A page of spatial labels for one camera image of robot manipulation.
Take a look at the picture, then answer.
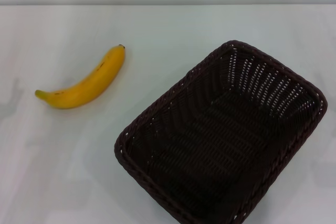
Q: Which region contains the dark brown woven basket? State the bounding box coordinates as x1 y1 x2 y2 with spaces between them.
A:
114 39 329 224

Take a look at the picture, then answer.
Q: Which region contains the yellow banana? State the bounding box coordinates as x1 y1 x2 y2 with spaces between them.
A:
35 44 126 110

